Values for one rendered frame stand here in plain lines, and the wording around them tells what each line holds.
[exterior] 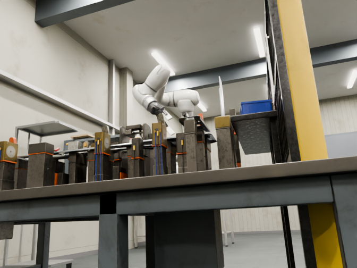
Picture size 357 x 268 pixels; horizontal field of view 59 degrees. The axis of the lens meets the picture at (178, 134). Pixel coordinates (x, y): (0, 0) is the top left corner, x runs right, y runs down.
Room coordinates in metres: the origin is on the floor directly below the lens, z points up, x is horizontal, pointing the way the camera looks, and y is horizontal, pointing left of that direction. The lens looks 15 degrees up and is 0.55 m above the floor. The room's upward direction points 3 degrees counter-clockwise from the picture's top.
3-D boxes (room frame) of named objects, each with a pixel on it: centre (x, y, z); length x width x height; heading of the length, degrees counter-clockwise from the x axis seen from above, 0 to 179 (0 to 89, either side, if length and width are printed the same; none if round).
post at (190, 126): (1.39, -0.06, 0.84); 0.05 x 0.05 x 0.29; 75
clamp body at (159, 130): (1.60, 0.10, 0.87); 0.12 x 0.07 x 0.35; 165
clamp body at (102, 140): (1.72, 0.43, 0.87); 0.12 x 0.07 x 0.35; 165
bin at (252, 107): (1.77, -0.45, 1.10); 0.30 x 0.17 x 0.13; 172
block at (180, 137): (1.58, -0.03, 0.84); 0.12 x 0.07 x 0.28; 165
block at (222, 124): (1.59, -0.24, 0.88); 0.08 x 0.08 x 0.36; 75
